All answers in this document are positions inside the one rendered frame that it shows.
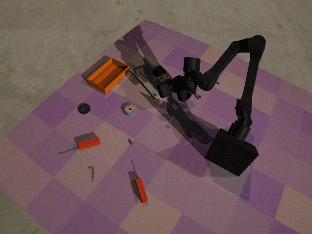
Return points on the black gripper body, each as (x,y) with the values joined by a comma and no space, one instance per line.
(164,89)

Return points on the orange open tray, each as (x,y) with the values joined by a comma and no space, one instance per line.
(108,75)

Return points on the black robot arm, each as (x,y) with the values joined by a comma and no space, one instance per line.
(256,46)

